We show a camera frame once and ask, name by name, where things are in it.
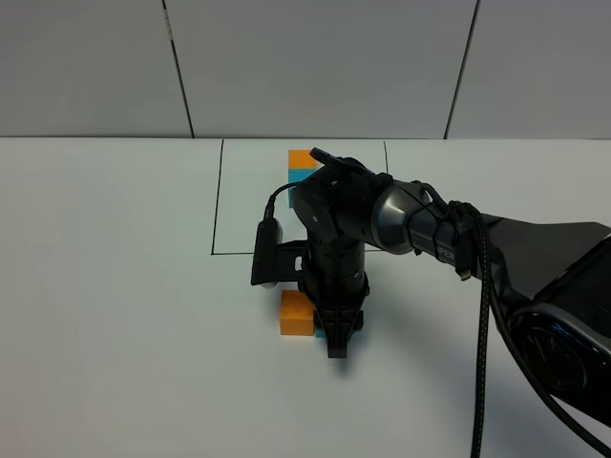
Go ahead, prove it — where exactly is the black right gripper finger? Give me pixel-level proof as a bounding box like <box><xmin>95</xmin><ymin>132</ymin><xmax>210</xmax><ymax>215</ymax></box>
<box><xmin>315</xmin><ymin>307</ymin><xmax>364</xmax><ymax>359</ymax></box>

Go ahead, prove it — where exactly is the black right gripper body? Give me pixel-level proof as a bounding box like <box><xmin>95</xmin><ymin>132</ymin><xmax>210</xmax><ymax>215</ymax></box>
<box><xmin>275</xmin><ymin>237</ymin><xmax>369</xmax><ymax>318</ymax></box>

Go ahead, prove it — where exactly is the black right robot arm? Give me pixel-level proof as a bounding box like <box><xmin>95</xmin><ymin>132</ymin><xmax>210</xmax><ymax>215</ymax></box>
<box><xmin>265</xmin><ymin>148</ymin><xmax>610</xmax><ymax>424</ymax></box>

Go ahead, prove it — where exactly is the blue template cube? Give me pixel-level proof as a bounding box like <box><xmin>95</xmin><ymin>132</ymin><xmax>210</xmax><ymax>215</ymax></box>
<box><xmin>287</xmin><ymin>167</ymin><xmax>317</xmax><ymax>209</ymax></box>

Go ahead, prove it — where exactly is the orange template cube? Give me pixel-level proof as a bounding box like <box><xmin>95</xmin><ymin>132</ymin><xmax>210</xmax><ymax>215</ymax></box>
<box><xmin>288</xmin><ymin>149</ymin><xmax>317</xmax><ymax>170</ymax></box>

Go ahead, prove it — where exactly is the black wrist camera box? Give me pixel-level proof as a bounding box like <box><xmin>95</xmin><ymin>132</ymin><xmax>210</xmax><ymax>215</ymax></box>
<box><xmin>251</xmin><ymin>218</ymin><xmax>282</xmax><ymax>287</ymax></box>

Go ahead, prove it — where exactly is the black camera cable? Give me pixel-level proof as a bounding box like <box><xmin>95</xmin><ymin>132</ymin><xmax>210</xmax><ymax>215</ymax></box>
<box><xmin>264</xmin><ymin>182</ymin><xmax>300</xmax><ymax>221</ymax></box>

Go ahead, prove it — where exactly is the black braided cable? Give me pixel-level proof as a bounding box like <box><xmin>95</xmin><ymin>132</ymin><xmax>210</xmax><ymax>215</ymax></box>
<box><xmin>448</xmin><ymin>201</ymin><xmax>611</xmax><ymax>458</ymax></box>

